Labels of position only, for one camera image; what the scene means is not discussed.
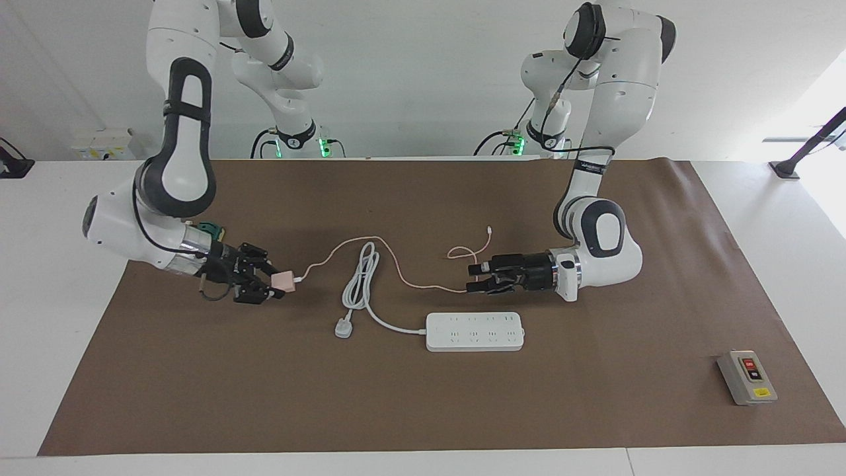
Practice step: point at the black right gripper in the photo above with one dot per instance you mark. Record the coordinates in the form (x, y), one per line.
(228, 268)

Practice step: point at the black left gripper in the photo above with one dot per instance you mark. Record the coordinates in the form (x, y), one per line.
(538, 271)

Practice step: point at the pink charger adapter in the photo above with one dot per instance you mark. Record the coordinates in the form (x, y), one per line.
(283, 281)

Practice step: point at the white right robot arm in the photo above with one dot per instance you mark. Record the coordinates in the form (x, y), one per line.
(178, 158)

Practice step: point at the white power strip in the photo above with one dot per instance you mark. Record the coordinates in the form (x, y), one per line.
(472, 334)

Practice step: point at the brown table mat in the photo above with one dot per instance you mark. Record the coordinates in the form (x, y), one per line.
(462, 410)

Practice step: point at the black stand with foot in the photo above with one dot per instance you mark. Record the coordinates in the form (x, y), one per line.
(786, 168)

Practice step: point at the green knife switch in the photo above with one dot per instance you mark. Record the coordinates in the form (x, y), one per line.
(211, 228)

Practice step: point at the white wall socket box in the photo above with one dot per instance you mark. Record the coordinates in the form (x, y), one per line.
(99, 145)

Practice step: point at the black clamp mount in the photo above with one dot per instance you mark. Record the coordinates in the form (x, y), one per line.
(16, 168)

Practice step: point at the grey on-off switch box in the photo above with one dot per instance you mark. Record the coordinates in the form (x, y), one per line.
(743, 380)

